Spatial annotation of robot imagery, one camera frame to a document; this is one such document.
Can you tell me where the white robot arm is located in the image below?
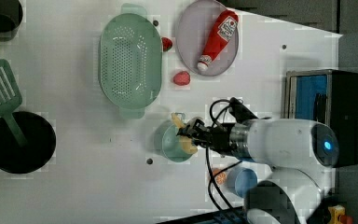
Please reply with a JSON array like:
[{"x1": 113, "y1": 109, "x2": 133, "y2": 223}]
[{"x1": 177, "y1": 119, "x2": 339, "y2": 224}]

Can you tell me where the green perforated colander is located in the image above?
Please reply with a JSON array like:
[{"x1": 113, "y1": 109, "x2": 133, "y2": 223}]
[{"x1": 99, "y1": 3, "x2": 162, "y2": 119}]

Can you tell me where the small red strawberry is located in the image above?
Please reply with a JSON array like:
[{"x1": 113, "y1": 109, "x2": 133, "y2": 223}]
[{"x1": 161, "y1": 37, "x2": 172, "y2": 51}]

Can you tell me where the large red strawberry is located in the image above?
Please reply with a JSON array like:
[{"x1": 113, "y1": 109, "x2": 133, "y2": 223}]
[{"x1": 172, "y1": 71, "x2": 190, "y2": 86}]

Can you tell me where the blue metal frame rail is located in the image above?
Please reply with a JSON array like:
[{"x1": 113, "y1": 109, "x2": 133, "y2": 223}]
[{"x1": 158, "y1": 207, "x2": 250, "y2": 224}]

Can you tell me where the red ketchup bottle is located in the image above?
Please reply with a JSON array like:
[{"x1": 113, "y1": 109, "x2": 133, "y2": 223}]
[{"x1": 197, "y1": 10, "x2": 239, "y2": 72}]

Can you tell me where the black cylindrical pot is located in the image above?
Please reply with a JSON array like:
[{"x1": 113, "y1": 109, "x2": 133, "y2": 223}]
[{"x1": 0, "y1": 0, "x2": 23, "y2": 42}]

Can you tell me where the orange slice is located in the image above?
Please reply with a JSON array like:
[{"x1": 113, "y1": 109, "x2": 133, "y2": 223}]
[{"x1": 212, "y1": 168, "x2": 227, "y2": 186}]

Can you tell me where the black frying pan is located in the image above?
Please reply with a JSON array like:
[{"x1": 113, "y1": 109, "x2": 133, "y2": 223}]
[{"x1": 0, "y1": 111, "x2": 56, "y2": 174}]

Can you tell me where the lilac round plate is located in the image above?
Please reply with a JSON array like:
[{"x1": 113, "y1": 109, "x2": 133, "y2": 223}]
[{"x1": 175, "y1": 0, "x2": 239, "y2": 77}]

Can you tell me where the yellow plush banana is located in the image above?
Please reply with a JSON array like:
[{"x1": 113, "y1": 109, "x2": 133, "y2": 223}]
[{"x1": 171, "y1": 113, "x2": 198, "y2": 155}]

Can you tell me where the green slotted spatula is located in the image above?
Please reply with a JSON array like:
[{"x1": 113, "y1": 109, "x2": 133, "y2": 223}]
[{"x1": 0, "y1": 59, "x2": 27, "y2": 147}]

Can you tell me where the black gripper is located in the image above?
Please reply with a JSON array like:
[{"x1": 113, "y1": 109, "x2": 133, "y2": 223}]
[{"x1": 177, "y1": 118, "x2": 234, "y2": 153}]

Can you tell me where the green mug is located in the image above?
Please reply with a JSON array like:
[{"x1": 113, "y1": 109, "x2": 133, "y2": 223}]
[{"x1": 154, "y1": 119, "x2": 191, "y2": 162}]

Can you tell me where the blue cup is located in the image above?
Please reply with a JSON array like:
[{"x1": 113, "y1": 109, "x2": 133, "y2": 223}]
[{"x1": 227, "y1": 167, "x2": 257, "y2": 198}]

